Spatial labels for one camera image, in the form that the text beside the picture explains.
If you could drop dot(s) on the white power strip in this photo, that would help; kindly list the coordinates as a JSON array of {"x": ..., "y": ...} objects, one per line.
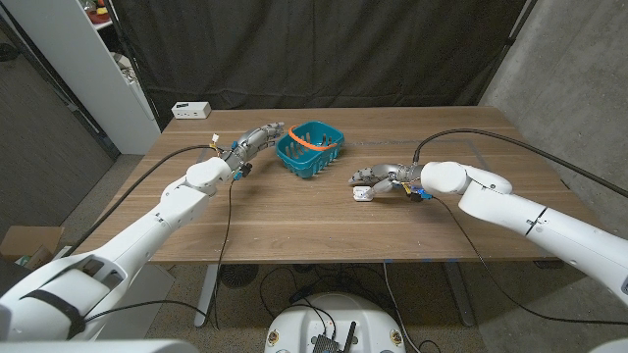
[{"x": 191, "y": 110}]

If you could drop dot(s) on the red bowl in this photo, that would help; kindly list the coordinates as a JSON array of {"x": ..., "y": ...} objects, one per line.
[{"x": 99, "y": 18}]

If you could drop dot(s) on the black round fan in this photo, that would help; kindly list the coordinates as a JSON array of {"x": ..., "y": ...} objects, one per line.
[{"x": 239, "y": 274}]

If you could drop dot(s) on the cardboard box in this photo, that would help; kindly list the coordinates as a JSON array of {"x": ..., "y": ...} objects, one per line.
[{"x": 29, "y": 240}]

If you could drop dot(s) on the white robot torso base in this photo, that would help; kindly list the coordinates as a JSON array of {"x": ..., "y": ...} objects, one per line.
[{"x": 304, "y": 318}]

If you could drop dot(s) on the black curtain backdrop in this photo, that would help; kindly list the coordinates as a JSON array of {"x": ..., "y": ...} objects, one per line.
[{"x": 314, "y": 49}]

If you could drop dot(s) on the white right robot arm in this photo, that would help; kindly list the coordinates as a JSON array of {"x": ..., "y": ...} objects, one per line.
[{"x": 515, "y": 211}]

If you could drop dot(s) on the black antenna module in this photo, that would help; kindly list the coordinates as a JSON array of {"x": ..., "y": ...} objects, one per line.
[{"x": 324, "y": 344}]

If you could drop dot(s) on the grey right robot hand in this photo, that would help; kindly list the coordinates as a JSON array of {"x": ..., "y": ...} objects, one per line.
[{"x": 392, "y": 174}]

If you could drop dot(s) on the grey table leg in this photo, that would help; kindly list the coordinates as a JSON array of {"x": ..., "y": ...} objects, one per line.
[
  {"x": 206, "y": 294},
  {"x": 461, "y": 299}
]

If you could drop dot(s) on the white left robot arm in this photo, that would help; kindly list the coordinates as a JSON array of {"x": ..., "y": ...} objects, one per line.
[{"x": 172, "y": 211}]

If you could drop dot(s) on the white cabinet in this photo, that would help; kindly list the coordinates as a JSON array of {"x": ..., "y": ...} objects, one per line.
[{"x": 73, "y": 59}]

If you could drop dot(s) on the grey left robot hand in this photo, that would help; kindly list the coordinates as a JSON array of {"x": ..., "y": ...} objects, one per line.
[{"x": 247, "y": 147}]

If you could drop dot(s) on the white AirPods case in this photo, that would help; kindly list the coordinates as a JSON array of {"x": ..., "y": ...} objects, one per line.
[{"x": 362, "y": 194}]

